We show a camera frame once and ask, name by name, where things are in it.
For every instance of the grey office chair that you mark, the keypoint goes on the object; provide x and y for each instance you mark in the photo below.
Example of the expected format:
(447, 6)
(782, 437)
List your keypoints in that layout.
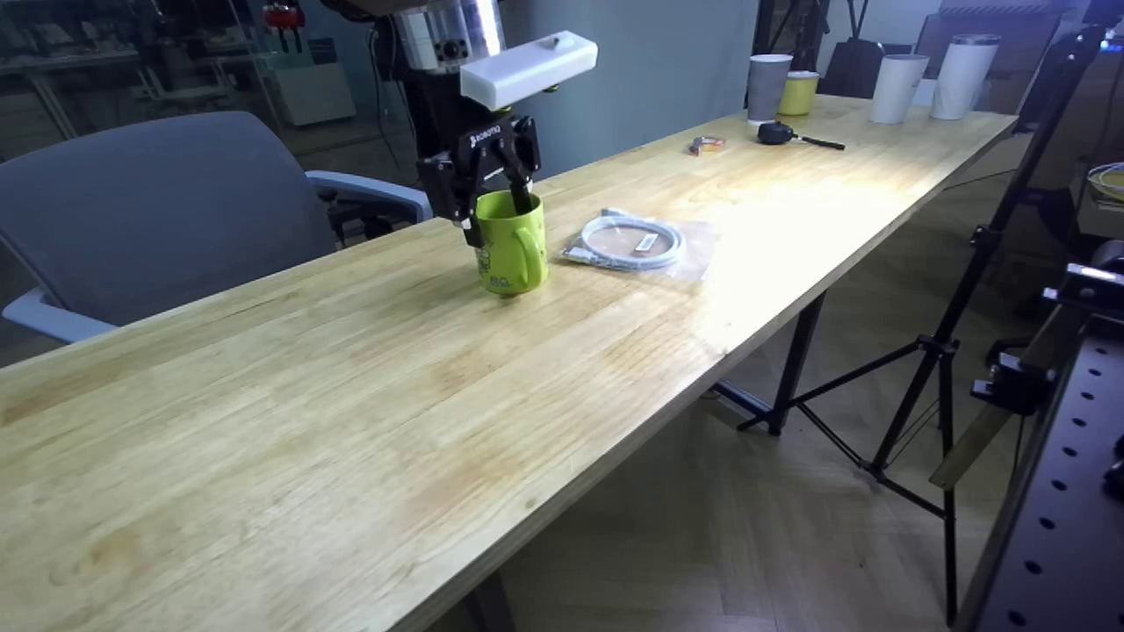
(151, 214)

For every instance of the green mug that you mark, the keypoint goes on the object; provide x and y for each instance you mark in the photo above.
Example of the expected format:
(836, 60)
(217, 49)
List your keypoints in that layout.
(514, 248)

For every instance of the white tumbler left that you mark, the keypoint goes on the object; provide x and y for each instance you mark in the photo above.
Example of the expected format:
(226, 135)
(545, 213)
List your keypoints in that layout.
(892, 88)

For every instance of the white tumbler right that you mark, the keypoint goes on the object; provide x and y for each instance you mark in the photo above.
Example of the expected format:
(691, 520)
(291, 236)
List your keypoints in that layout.
(960, 77)

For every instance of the black mouse with cable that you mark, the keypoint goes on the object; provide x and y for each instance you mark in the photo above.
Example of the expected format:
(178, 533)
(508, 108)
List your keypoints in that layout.
(783, 135)

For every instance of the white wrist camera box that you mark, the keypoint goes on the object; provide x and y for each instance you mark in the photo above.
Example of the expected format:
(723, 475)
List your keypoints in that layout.
(528, 68)

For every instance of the black table leg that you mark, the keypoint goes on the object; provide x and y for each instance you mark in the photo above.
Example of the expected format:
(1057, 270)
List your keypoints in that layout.
(794, 363)

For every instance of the grey cup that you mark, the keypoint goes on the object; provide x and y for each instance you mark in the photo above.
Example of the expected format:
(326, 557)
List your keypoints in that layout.
(768, 77)

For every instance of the yellow cup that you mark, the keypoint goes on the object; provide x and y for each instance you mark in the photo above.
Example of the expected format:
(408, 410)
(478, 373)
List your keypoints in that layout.
(799, 92)

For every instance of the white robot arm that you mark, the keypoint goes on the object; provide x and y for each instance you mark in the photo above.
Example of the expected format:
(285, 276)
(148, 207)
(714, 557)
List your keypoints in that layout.
(423, 42)

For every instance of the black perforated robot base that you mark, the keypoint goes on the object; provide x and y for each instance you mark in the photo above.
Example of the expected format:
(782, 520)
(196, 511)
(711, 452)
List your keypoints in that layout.
(1055, 559)

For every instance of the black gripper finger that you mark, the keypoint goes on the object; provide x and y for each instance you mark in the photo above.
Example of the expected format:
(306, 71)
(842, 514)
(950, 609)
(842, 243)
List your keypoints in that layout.
(519, 153)
(451, 184)

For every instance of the white tumbler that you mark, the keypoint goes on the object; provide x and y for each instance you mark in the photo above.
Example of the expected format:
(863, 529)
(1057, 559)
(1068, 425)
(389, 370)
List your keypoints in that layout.
(892, 88)
(960, 77)

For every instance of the black tripod stand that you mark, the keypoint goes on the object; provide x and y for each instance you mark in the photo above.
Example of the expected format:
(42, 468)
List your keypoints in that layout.
(936, 351)

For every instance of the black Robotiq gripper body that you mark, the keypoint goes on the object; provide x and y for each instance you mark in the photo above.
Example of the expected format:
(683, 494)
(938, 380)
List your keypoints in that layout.
(487, 146)

